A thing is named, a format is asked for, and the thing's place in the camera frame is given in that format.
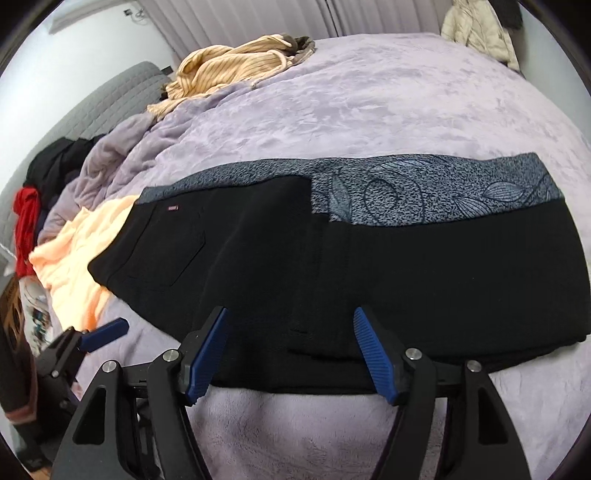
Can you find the brown cardboard box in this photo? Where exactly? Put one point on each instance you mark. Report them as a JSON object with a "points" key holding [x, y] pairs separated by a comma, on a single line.
{"points": [[11, 318]]}

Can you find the lilac plush bedspread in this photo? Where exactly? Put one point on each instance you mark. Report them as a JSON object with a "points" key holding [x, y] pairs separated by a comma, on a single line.
{"points": [[392, 101]]}

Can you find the crumpled lilac fleece blanket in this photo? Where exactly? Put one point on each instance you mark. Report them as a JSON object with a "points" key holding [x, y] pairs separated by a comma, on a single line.
{"points": [[138, 143]]}

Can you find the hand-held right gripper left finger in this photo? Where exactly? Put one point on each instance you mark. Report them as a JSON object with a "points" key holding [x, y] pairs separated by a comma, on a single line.
{"points": [[207, 355]]}

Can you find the dark grey cloth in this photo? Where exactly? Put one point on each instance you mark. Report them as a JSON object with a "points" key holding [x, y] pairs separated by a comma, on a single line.
{"points": [[302, 46]]}

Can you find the pale pleated curtain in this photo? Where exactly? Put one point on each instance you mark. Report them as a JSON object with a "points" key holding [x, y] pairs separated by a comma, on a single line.
{"points": [[277, 23]]}

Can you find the grey floral patterned cloth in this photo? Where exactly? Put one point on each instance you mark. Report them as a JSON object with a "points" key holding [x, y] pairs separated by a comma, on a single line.
{"points": [[415, 194]]}

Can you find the beige striped garment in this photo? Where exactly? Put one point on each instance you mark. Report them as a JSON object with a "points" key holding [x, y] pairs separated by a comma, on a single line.
{"points": [[221, 69]]}

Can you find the black pants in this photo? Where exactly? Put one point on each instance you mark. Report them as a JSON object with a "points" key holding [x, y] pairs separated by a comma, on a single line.
{"points": [[369, 286]]}

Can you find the white printed bag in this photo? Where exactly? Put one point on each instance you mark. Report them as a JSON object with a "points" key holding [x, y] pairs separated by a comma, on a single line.
{"points": [[39, 314]]}

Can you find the white puffer jacket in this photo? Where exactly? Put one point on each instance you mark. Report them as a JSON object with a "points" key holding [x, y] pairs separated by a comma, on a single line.
{"points": [[480, 32]]}

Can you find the pile of black clothes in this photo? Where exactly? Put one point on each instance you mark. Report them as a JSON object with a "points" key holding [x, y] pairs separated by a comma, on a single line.
{"points": [[60, 157]]}

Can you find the red garment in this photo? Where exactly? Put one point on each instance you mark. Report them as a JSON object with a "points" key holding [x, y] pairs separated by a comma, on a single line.
{"points": [[27, 221]]}

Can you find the peach fleece blanket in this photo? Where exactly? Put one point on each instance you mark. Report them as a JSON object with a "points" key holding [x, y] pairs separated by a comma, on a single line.
{"points": [[74, 267]]}

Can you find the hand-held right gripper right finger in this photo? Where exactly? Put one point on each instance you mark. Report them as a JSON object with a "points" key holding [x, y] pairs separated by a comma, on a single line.
{"points": [[375, 355]]}

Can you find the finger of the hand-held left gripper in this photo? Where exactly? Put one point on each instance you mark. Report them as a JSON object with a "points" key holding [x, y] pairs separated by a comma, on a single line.
{"points": [[105, 334]]}

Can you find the grey quilted headboard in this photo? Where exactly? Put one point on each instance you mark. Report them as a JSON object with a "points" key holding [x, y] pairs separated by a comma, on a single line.
{"points": [[92, 106]]}

